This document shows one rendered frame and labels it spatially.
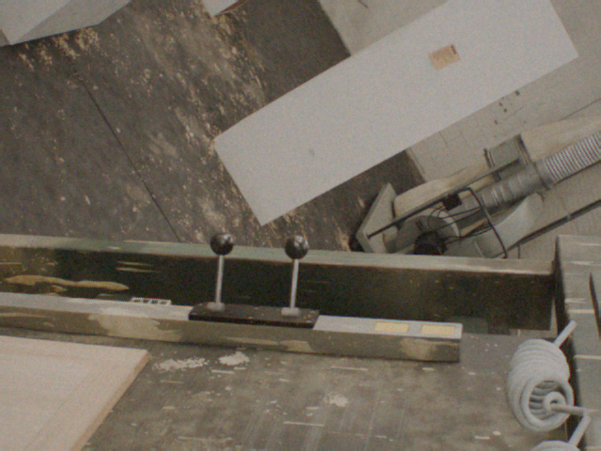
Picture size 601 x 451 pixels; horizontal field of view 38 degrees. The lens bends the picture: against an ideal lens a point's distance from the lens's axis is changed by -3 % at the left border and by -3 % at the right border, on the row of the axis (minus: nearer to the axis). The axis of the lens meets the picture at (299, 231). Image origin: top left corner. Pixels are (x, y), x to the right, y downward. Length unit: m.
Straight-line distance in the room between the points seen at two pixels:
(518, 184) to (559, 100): 2.73
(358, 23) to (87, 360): 8.24
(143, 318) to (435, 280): 0.50
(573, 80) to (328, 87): 4.72
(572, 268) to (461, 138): 8.08
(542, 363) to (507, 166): 6.12
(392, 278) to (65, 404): 0.62
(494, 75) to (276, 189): 1.41
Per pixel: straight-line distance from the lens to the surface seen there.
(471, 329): 1.54
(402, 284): 1.57
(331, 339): 1.36
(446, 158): 9.56
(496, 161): 7.07
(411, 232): 6.63
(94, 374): 1.33
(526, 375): 0.91
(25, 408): 1.28
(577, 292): 1.37
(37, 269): 1.79
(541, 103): 9.41
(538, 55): 4.90
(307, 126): 5.10
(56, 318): 1.51
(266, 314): 1.39
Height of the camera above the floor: 2.06
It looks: 21 degrees down
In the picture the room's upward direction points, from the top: 62 degrees clockwise
